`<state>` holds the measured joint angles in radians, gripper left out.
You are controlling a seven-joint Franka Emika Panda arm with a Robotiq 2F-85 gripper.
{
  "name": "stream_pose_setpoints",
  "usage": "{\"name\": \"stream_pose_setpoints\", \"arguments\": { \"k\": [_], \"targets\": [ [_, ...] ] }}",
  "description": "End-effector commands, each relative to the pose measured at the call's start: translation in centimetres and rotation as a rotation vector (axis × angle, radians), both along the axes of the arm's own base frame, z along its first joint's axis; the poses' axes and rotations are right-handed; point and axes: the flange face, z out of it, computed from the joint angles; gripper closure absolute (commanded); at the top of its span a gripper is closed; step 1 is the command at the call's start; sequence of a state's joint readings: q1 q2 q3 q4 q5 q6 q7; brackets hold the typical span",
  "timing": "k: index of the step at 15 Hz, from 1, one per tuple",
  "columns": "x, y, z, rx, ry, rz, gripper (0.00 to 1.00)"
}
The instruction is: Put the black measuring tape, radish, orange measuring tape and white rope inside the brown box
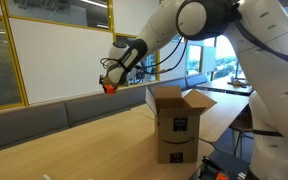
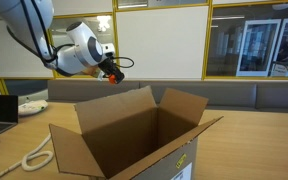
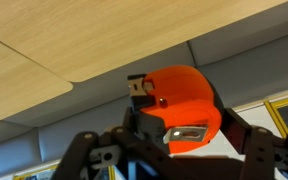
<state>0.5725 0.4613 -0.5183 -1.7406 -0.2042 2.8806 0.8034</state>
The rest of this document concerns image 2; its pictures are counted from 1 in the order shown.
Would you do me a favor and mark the orange measuring tape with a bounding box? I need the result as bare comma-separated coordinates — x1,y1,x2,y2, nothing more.
107,71,126,85

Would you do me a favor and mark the black laptop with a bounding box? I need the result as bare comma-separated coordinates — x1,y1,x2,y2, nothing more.
0,94,20,143

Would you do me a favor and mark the brown cardboard shipping box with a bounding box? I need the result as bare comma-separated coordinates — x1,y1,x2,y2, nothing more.
48,85,224,180

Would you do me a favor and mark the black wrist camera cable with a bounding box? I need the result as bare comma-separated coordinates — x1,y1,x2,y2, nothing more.
112,55,136,70

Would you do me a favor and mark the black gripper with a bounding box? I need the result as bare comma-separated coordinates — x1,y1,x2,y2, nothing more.
98,57,122,77

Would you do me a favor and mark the white rope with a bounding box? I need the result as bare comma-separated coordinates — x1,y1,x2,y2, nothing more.
0,133,54,180

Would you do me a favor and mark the white plastic device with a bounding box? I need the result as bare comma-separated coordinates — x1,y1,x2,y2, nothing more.
17,99,49,117

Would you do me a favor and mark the grey upholstered bench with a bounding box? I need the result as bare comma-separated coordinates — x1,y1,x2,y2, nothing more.
47,79,288,113

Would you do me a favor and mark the white framed glass panel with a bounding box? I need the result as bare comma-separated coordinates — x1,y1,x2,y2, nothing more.
270,16,288,78
236,18,282,78

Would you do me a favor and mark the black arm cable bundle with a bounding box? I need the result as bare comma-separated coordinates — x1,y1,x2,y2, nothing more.
18,0,68,69

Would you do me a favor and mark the yellow window frame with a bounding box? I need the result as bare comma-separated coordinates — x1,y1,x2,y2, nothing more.
0,0,288,96

